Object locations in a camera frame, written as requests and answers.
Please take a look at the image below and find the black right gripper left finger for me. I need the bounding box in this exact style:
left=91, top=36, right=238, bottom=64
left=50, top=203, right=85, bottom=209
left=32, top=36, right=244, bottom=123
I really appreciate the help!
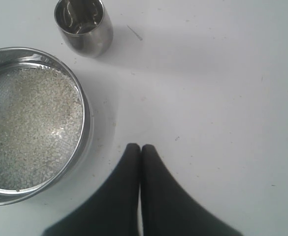
left=43, top=144, right=141, bottom=236

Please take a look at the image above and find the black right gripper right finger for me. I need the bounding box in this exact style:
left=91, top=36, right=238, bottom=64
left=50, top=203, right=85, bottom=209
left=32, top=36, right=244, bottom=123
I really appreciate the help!
left=141, top=145, right=241, bottom=236

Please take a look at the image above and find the round stainless steel sieve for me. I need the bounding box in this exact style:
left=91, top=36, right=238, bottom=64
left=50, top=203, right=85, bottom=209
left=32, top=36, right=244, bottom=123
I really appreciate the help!
left=0, top=47, right=94, bottom=206

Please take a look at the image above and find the stainless steel cup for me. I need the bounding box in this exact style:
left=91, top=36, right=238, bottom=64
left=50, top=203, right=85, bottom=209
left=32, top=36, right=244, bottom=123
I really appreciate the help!
left=54, top=0, right=114, bottom=58

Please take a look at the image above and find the yellow grain mixture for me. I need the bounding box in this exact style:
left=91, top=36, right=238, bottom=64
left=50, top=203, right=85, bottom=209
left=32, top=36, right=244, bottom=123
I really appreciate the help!
left=0, top=68, right=83, bottom=191

